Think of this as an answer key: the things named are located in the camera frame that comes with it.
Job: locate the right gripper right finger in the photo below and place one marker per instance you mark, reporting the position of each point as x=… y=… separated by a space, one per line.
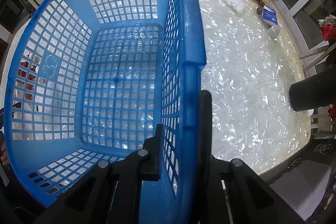
x=205 y=132

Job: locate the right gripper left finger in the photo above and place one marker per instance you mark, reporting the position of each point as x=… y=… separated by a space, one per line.
x=151 y=168

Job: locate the blue plastic basket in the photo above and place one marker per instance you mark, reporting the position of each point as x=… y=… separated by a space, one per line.
x=108 y=71

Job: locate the person's left hand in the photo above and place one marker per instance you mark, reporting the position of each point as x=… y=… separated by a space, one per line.
x=4 y=156

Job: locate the red snack packet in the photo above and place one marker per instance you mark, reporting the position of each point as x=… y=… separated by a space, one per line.
x=27 y=78

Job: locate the small white cup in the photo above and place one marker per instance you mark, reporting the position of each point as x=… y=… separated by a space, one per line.
x=274 y=31

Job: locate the white crumpled tissue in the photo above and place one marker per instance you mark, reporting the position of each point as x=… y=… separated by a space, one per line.
x=238 y=6

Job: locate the blue tissue pack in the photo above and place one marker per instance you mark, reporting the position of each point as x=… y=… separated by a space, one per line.
x=269 y=16

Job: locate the brown nut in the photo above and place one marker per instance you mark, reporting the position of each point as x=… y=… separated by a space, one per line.
x=260 y=10

